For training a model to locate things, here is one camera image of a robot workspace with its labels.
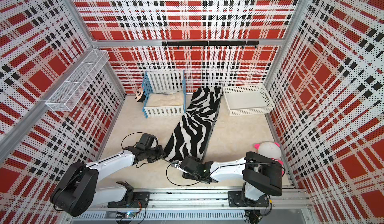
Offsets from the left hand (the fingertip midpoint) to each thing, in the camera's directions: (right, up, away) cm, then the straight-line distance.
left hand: (168, 153), depth 89 cm
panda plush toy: (-26, +37, +22) cm, 51 cm away
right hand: (+14, -4, -4) cm, 15 cm away
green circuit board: (-14, -23, -19) cm, 33 cm away
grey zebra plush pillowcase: (+15, +13, +10) cm, 22 cm away
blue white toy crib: (-12, +40, +38) cm, 56 cm away
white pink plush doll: (+61, +3, -4) cm, 61 cm away
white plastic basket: (+53, +34, +27) cm, 68 cm away
